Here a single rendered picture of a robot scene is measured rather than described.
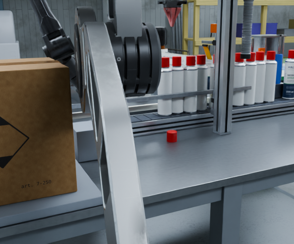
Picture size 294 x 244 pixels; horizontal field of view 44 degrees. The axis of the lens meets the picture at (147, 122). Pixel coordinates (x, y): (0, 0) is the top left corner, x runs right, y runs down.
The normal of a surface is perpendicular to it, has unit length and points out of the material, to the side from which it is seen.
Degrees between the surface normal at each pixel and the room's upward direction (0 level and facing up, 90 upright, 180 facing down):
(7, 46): 90
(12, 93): 90
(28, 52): 90
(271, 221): 0
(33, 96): 90
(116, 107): 39
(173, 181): 0
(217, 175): 0
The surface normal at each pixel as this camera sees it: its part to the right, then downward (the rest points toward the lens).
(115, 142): 0.18, -0.38
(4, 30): 0.29, -0.07
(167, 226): -0.01, -0.96
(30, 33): 0.24, 0.25
